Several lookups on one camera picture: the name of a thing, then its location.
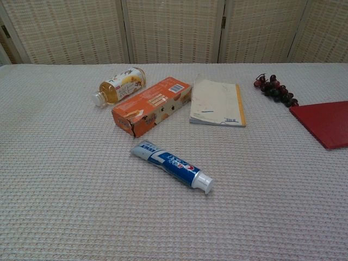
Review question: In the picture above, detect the cream notebook with yellow spine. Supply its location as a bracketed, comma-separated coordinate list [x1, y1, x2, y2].
[189, 73, 247, 128]

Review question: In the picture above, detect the dark red grape bunch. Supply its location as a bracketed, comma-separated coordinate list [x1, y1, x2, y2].
[253, 72, 300, 108]

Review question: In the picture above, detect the red flat board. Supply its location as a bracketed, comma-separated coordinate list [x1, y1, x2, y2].
[289, 101, 348, 150]

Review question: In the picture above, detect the blue and white toothpaste tube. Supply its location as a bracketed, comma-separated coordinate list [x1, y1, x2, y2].
[129, 140, 215, 196]

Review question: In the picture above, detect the yellow tea plastic bottle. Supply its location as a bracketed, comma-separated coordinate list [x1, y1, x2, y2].
[93, 66, 146, 107]

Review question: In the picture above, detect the orange cardboard snack box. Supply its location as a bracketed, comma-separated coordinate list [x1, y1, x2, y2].
[111, 77, 192, 138]

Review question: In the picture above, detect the beige woven tablecloth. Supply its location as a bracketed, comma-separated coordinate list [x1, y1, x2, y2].
[0, 63, 348, 261]

